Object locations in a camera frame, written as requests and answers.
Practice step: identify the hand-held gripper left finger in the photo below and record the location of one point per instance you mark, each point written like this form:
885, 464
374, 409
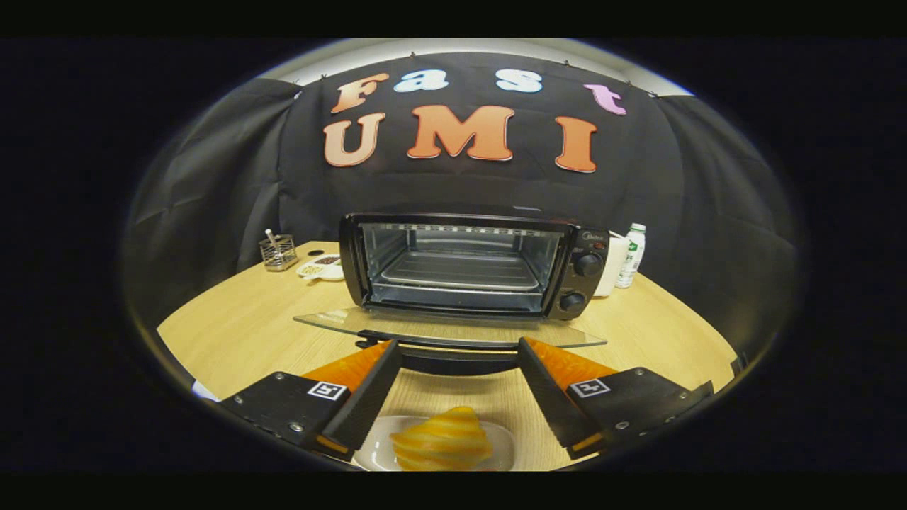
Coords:
368, 397

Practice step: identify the black toaster oven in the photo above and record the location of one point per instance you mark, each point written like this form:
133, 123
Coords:
588, 283

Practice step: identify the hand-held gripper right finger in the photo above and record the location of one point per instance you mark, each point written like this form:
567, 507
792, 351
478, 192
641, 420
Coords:
547, 397

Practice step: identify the white bread toaster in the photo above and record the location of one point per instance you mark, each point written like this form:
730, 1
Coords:
613, 265

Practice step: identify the plastic bottle green label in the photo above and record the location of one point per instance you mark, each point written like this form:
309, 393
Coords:
631, 258

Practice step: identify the golden croissant bread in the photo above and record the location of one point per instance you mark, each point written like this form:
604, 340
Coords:
443, 443

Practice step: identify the white plate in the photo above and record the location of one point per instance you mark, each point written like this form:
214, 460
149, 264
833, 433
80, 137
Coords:
504, 443

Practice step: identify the white divided snack dish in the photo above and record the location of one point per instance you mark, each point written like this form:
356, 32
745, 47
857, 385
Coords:
322, 270

